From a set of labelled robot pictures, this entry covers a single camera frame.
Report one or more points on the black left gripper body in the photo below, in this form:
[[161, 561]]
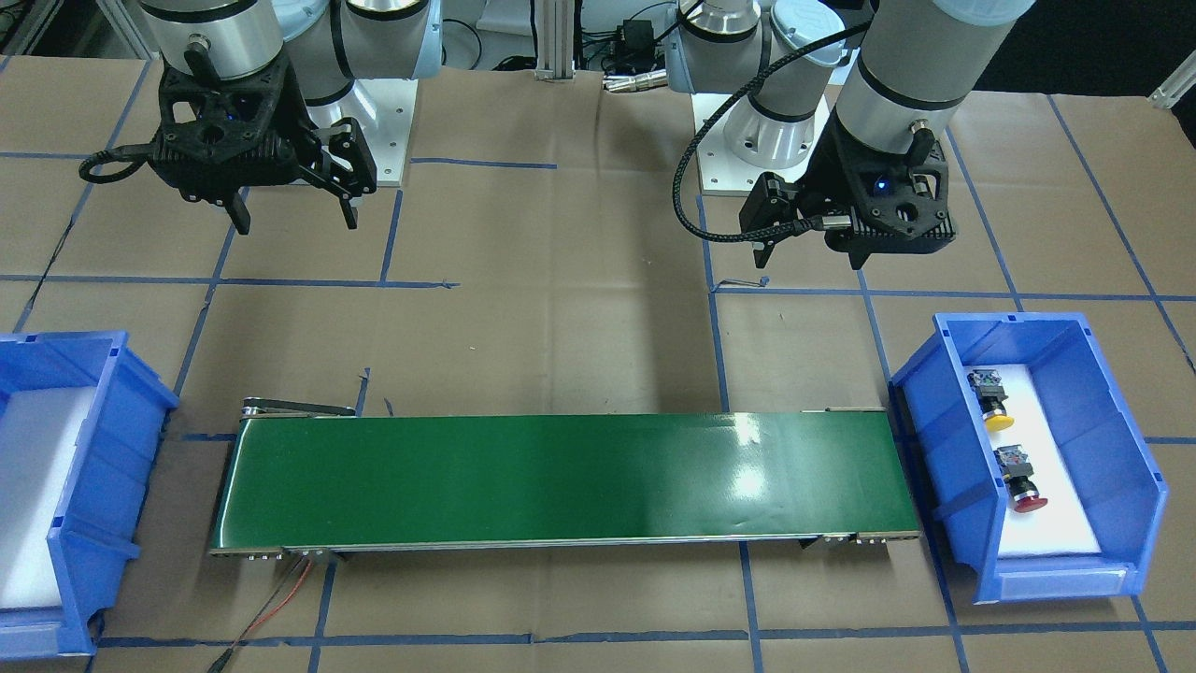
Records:
[[820, 183]]

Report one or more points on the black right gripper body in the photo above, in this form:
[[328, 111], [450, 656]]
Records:
[[301, 110]]

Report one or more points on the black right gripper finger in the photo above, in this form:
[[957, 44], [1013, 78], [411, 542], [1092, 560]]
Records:
[[349, 207], [237, 210]]

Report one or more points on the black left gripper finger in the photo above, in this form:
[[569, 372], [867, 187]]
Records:
[[761, 251], [856, 257]]

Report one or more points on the yellow push button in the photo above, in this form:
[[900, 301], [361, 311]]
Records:
[[989, 390]]

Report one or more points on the red push button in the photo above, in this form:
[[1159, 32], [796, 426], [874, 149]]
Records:
[[1024, 495]]

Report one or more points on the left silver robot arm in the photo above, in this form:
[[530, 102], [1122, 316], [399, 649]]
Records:
[[844, 123]]

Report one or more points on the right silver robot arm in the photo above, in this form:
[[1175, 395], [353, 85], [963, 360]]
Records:
[[331, 44]]

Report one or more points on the blue bin with buttons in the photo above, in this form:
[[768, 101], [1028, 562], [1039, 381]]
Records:
[[1119, 483]]

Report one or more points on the blue empty bin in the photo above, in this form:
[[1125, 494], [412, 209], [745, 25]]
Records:
[[91, 539]]

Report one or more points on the green conveyor belt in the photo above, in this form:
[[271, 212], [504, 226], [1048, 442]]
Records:
[[298, 484]]

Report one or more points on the white foam pad destination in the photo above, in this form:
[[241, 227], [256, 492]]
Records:
[[39, 436]]

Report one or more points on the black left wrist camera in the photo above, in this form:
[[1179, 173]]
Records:
[[769, 214]]

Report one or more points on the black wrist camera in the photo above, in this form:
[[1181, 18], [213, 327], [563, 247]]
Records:
[[769, 214], [346, 166]]

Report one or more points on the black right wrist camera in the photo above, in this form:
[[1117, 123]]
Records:
[[346, 166]]

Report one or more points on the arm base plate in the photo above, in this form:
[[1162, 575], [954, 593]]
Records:
[[385, 110], [743, 144]]

